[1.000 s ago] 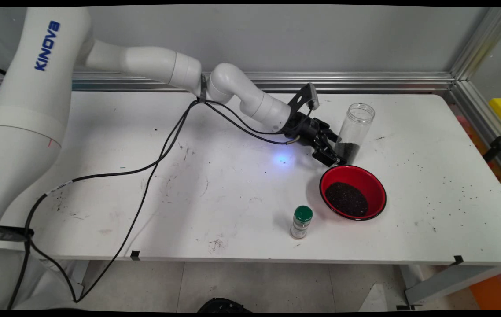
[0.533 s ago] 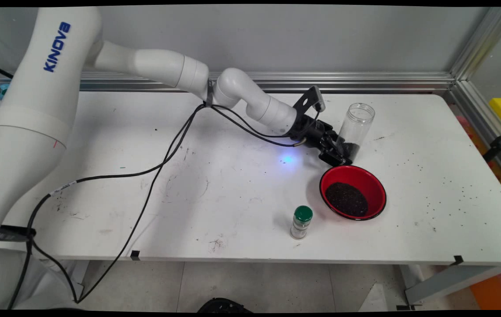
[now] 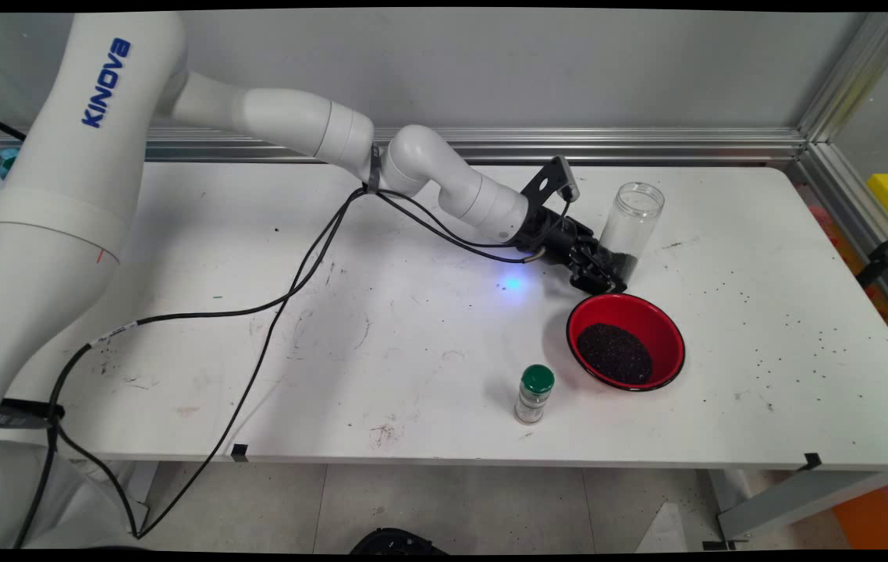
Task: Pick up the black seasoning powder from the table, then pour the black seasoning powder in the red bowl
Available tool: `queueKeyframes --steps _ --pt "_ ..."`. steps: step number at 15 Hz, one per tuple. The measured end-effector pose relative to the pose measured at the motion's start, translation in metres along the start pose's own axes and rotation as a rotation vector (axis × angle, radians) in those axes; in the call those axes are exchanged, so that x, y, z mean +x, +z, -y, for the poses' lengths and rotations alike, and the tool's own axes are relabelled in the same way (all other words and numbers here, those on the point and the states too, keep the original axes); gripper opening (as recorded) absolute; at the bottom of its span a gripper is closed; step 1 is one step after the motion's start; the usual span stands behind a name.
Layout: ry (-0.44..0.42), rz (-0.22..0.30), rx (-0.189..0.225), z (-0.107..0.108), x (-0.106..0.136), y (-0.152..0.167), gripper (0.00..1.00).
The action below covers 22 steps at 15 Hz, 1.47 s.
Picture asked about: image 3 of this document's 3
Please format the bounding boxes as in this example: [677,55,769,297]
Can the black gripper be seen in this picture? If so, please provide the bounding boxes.
[518,205,628,296]

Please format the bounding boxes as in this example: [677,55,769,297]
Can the black seeds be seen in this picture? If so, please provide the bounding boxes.
[608,250,641,283]
[575,322,655,386]

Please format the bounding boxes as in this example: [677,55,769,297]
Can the clear plastic jar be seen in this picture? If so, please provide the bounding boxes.
[599,182,666,283]

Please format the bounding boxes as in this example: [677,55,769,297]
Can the red bowl black rim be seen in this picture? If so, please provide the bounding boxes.
[566,293,687,392]

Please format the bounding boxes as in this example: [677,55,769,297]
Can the spice bottle green lid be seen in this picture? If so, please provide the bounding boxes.
[514,364,556,425]

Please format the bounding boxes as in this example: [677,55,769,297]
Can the white table leg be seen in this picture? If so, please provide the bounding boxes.
[716,466,888,545]

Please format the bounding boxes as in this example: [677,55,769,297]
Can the black floor object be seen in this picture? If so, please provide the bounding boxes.
[349,528,449,553]

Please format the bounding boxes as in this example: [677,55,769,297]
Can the orange box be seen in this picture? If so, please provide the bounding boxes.
[833,471,888,549]

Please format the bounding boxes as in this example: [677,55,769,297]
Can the wrist camera black bracket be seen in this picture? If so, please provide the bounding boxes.
[520,155,581,210]

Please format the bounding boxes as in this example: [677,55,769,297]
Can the long aluminium frame rail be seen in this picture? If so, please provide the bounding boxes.
[0,125,808,166]

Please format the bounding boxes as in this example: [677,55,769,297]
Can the short aluminium frame rail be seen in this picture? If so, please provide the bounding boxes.
[791,140,888,344]

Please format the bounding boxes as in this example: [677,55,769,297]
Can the aluminium frame post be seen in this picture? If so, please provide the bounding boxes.
[797,12,888,145]

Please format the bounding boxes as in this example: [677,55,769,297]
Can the thin black cable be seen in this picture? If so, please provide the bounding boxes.
[54,187,546,539]

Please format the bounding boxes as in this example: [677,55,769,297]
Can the black cable white label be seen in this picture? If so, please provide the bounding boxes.
[13,187,570,549]

